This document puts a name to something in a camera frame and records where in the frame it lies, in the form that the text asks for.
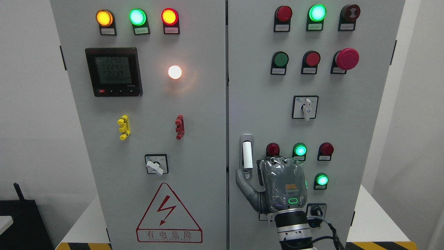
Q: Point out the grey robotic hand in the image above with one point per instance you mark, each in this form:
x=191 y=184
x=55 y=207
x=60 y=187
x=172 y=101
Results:
x=284 y=182

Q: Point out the silver door handle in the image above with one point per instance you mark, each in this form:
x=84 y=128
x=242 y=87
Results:
x=246 y=155

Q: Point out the grey right cabinet door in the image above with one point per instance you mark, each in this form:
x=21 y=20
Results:
x=261 y=104

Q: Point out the grey cabinet door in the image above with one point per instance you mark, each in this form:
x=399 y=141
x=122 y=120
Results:
x=261 y=104
x=197 y=162

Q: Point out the grey left cabinet door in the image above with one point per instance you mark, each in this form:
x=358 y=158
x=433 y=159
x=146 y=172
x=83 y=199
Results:
x=197 y=162

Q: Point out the dark red indicator middle left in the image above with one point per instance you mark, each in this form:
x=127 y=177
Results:
x=272 y=150

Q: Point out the dark red indicator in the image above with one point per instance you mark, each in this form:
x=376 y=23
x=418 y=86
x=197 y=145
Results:
x=282 y=19
x=272 y=150
x=325 y=152

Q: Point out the green lit indicator middle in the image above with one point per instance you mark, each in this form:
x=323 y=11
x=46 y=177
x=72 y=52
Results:
x=299 y=152

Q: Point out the green lit button lower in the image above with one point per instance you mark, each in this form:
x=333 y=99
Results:
x=321 y=181

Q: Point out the dark red indicator middle right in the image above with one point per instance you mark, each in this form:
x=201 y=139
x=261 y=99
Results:
x=325 y=152

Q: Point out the red terminal connector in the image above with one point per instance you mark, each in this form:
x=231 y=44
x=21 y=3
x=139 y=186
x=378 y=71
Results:
x=180 y=130

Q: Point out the green push button upper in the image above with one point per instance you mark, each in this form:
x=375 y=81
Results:
x=279 y=63

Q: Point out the red push button upper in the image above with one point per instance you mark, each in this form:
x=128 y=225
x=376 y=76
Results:
x=310 y=62

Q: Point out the red electric warning sticker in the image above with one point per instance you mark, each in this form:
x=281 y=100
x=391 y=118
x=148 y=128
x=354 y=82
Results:
x=167 y=220

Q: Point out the red emergency stop button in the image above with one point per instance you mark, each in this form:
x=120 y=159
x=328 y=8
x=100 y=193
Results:
x=344 y=60

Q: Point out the white lit indicator light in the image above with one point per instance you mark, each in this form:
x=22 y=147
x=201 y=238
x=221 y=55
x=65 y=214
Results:
x=175 y=72

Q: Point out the dark red indicator top right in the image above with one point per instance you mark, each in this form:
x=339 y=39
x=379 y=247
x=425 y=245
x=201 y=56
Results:
x=282 y=19

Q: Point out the green indicator light top right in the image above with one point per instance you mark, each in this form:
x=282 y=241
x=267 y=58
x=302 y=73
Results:
x=315 y=17

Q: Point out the green indicator light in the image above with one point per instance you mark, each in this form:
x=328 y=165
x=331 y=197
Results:
x=315 y=17
x=139 y=22

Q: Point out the yellow terminal connector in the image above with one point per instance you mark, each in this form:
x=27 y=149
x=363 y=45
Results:
x=124 y=127

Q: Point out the dark buzzer indicator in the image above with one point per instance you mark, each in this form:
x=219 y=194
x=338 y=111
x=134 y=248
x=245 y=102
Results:
x=348 y=17

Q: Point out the red lit indicator light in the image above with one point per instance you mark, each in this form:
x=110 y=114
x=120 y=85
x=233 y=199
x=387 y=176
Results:
x=170 y=21

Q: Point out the black digital power meter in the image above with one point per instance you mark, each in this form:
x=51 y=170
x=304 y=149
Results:
x=114 y=72

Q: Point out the green indicator light top left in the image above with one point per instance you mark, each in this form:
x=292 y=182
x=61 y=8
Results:
x=139 y=22

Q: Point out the yellow indicator light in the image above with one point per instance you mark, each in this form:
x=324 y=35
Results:
x=106 y=22

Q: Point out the black box with antenna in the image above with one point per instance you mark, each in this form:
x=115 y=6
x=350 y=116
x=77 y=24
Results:
x=27 y=231

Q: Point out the white selector switch lower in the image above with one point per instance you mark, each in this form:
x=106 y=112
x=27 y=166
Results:
x=267 y=218

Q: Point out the white selector switch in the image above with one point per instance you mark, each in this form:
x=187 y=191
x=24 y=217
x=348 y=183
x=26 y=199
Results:
x=267 y=218
x=305 y=107

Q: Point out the black key selector switch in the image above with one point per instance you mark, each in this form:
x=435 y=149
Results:
x=316 y=209

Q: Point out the white selector switch upper right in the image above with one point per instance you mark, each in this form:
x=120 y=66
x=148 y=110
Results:
x=305 y=107

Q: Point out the white selector switch left door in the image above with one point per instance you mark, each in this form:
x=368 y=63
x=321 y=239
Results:
x=156 y=164

